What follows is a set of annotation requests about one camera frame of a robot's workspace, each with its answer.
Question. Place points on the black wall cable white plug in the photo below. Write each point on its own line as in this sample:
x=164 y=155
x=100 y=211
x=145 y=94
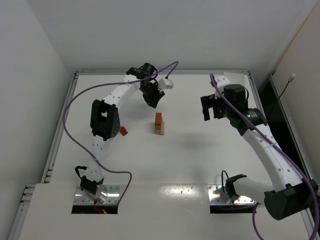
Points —
x=290 y=79

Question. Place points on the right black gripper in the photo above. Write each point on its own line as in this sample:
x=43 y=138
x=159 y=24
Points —
x=210 y=105

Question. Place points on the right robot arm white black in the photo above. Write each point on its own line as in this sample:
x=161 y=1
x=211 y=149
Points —
x=290 y=192

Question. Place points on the red arch wood block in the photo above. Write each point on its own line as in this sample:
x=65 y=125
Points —
x=123 y=130

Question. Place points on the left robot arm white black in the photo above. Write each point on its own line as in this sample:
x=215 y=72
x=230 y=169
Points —
x=105 y=122

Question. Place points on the red small wood block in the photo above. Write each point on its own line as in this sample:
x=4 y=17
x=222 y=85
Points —
x=158 y=119

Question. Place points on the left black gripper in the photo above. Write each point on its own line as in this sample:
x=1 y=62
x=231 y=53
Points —
x=152 y=93

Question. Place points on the long light wood block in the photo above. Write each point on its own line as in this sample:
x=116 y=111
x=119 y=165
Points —
x=158 y=129

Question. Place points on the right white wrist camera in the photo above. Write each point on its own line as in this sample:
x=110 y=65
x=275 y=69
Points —
x=221 y=82

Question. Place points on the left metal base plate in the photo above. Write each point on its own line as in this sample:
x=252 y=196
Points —
x=110 y=195

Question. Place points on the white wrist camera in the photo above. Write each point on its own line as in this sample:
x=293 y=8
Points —
x=221 y=82
x=165 y=83

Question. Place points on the light wood rectangular block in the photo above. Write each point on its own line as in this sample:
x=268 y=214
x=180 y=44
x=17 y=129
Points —
x=162 y=128

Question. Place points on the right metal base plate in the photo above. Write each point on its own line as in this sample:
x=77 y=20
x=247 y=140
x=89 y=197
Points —
x=217 y=197

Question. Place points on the white perforated box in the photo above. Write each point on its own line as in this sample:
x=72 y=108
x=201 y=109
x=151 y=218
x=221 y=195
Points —
x=237 y=78

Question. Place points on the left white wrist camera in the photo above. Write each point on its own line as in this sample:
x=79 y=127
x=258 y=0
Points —
x=165 y=83

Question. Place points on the metal base plate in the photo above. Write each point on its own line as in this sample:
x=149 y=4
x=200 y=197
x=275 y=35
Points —
x=217 y=197
x=110 y=195

